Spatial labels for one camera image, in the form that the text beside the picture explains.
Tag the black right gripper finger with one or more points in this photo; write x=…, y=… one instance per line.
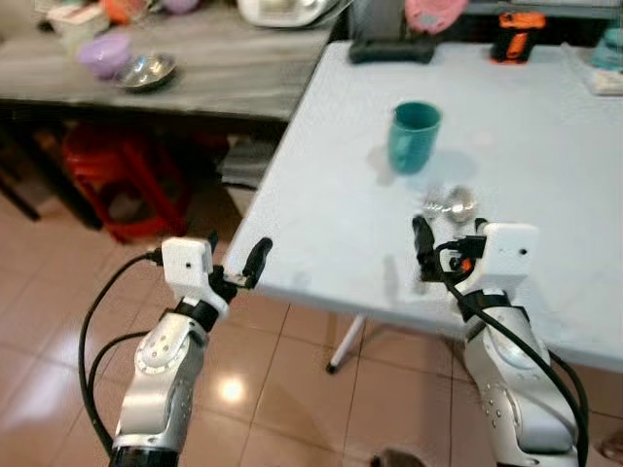
x=422, y=248

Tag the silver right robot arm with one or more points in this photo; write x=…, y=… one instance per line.
x=516, y=389

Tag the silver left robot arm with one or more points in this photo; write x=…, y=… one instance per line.
x=165, y=375

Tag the metal spoon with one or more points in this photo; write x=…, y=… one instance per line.
x=459, y=202

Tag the grey stacked crate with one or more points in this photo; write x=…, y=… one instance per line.
x=251, y=163

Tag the teal plastic cup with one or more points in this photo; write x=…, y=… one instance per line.
x=414, y=136

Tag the red plastic stool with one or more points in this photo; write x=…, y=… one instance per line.
x=117, y=175

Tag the white table leg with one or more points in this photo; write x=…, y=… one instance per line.
x=348, y=342

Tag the grey wooden counter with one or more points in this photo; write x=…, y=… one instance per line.
x=224, y=73

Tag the stainless steel bowl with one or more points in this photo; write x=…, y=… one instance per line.
x=148, y=72

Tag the black appliance base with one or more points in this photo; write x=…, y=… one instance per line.
x=389, y=47

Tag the purple plastic bowl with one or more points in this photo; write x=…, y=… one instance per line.
x=104, y=56

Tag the orange and black device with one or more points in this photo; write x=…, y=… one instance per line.
x=516, y=39

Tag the white power strip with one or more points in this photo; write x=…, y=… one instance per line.
x=608, y=82

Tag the pink round object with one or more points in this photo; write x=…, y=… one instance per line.
x=436, y=14

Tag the pink sandal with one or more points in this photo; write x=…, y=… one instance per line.
x=611, y=446

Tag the white rice cooker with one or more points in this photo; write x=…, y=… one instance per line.
x=282, y=10

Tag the orange plastic container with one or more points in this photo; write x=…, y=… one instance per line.
x=125, y=10

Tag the teal water bottle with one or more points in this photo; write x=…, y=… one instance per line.
x=609, y=49

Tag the white carton box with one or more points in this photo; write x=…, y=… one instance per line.
x=78, y=24

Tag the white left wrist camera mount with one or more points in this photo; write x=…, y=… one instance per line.
x=187, y=261

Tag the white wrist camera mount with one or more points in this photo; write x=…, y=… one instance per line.
x=187, y=261
x=501, y=255

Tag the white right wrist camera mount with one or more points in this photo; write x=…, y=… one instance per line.
x=501, y=255

